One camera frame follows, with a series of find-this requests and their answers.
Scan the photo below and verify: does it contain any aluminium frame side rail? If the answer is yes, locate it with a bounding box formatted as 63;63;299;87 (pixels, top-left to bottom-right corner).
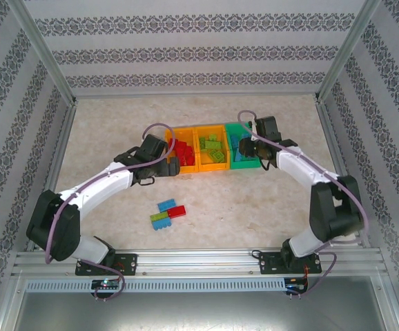
26;99;79;252
315;99;371;249

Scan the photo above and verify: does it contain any slotted grey cable duct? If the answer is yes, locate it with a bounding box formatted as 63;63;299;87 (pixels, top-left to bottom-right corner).
25;277;286;293

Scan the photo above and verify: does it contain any grey metal sheet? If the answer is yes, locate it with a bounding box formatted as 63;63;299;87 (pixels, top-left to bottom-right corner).
0;275;399;331

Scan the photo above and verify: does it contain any aluminium mounting rail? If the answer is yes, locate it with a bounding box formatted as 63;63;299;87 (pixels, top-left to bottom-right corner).
12;248;383;277

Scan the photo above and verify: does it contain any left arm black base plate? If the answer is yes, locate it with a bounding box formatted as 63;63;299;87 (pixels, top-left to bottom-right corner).
75;253;138;277

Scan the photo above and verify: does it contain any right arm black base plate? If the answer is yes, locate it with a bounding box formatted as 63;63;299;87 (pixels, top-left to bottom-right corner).
258;250;323;275

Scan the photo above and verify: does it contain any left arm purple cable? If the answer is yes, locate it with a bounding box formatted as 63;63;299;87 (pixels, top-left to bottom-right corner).
44;122;176;303

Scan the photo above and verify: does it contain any orange plastic bin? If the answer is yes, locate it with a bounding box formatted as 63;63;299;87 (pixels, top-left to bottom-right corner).
193;124;230;172
164;127;199;174

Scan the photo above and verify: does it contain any aluminium frame cross beam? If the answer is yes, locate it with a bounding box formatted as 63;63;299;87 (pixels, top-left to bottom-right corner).
73;90;320;101

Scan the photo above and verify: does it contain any aluminium frame post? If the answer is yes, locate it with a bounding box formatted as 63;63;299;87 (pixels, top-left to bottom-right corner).
315;0;382;104
8;0;78;104

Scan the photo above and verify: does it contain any green plastic bin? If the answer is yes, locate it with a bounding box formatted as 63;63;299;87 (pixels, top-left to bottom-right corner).
224;122;261;170

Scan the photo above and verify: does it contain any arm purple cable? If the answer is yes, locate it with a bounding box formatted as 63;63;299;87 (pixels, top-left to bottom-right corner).
237;110;369;301
44;122;176;303

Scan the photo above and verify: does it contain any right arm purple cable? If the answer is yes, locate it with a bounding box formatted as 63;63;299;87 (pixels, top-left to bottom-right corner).
237;110;369;301

